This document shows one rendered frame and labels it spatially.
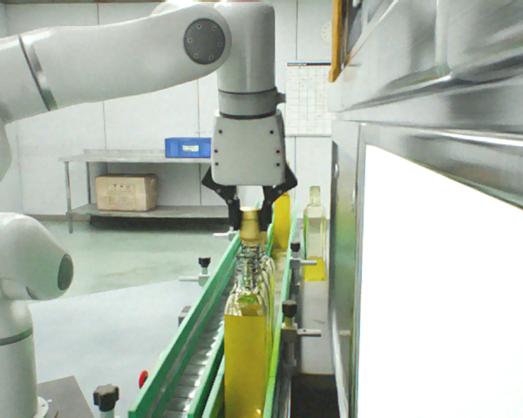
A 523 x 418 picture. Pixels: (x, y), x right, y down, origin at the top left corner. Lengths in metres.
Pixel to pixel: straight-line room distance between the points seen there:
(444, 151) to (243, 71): 0.51
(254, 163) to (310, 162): 5.86
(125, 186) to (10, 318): 5.40
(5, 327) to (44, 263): 0.15
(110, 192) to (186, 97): 1.49
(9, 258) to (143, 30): 0.38
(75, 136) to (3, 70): 6.55
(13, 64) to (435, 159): 0.50
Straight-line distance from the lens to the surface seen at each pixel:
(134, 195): 6.27
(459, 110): 0.26
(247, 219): 0.74
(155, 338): 1.46
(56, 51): 0.61
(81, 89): 0.61
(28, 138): 7.43
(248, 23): 0.65
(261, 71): 0.66
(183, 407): 0.88
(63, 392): 1.12
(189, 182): 6.74
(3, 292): 0.93
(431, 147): 0.18
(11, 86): 0.61
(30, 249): 0.81
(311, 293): 1.37
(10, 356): 0.97
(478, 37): 0.17
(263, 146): 0.69
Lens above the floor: 1.32
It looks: 10 degrees down
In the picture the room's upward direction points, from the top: straight up
